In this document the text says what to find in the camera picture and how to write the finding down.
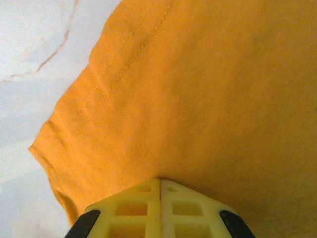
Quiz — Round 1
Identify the yellow t-shirt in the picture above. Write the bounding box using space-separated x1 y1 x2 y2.
27 0 317 238

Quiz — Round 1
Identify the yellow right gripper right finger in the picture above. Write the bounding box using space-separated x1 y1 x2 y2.
160 179 256 238

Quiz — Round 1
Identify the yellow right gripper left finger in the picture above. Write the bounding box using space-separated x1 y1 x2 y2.
63 178 162 238

